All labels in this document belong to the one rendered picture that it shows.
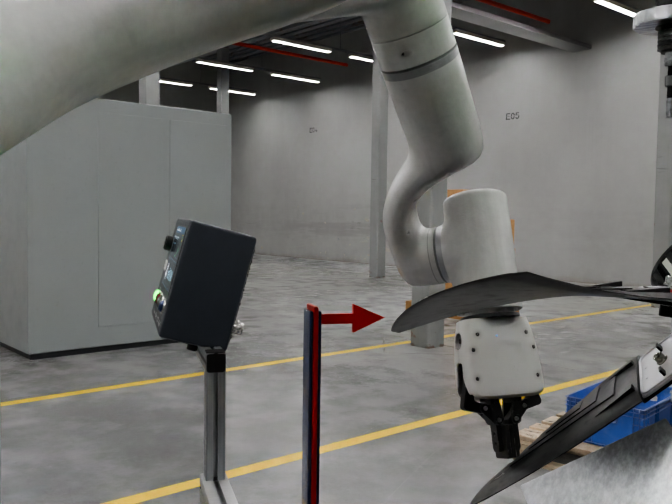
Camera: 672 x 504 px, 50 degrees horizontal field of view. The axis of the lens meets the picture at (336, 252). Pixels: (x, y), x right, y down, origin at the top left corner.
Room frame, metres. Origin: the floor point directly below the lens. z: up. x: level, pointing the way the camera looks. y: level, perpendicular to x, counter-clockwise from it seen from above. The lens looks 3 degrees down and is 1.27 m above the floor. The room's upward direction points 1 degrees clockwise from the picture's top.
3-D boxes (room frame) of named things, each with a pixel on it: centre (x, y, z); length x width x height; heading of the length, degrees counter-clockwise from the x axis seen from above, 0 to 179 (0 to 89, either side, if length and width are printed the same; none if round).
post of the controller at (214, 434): (1.10, 0.18, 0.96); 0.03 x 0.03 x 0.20; 17
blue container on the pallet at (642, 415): (3.73, -1.51, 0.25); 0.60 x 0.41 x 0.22; 138
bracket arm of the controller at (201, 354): (1.20, 0.21, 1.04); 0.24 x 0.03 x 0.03; 17
